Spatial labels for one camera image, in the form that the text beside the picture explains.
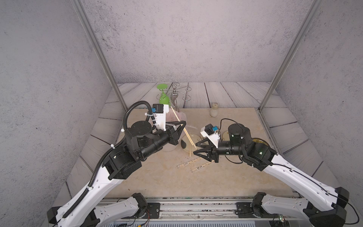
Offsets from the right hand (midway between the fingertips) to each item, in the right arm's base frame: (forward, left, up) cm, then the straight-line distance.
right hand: (197, 149), depth 60 cm
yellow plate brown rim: (+25, -45, -32) cm, 61 cm away
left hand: (+3, +4, +13) cm, 14 cm away
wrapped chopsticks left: (+7, +10, -32) cm, 34 cm away
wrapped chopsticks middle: (+7, -5, -32) cm, 33 cm away
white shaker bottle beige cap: (+50, -16, -29) cm, 60 cm away
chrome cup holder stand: (+43, +13, -3) cm, 45 cm away
